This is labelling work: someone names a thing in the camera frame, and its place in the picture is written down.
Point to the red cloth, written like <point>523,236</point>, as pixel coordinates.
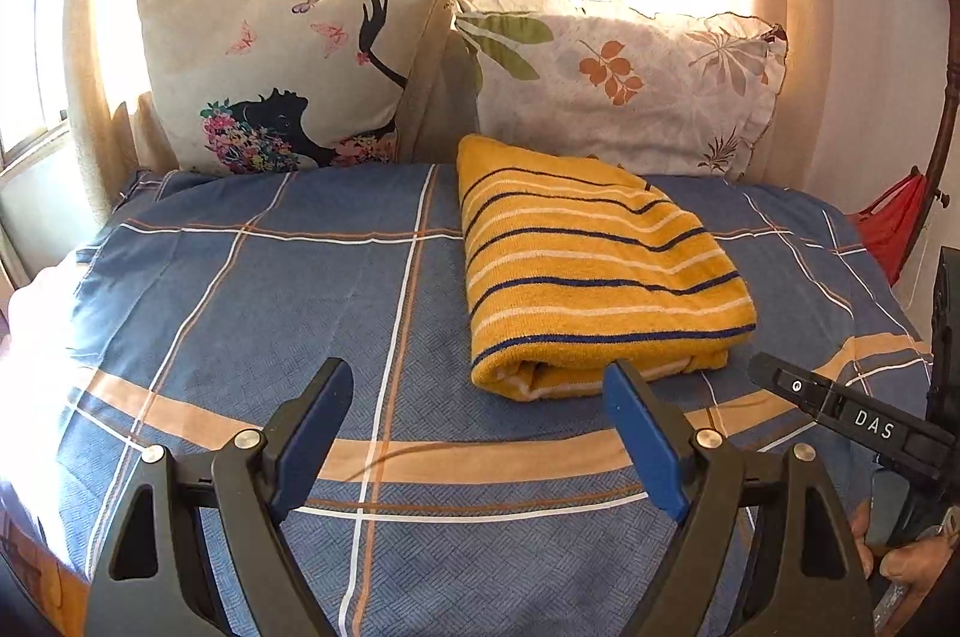
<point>896,224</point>

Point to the window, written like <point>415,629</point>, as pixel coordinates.
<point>30,82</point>

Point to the blue plaid bed sheet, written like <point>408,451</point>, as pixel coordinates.
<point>300,322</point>

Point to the cushion with black silhouette print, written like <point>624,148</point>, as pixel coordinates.
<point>285,82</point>

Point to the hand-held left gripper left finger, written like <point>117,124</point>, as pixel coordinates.
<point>309,449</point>

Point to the brown wooden coat rack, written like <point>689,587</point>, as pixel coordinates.
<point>946,112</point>

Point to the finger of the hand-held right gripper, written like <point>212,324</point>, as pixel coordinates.
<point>825,401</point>

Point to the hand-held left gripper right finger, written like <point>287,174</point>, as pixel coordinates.
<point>645,446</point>

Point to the person's right hand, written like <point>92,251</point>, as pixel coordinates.
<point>919,577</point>

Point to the white pillow with leaf print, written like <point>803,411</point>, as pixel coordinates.
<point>630,82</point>

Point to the yellow striped sweater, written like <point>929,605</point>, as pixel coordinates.
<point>592,277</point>

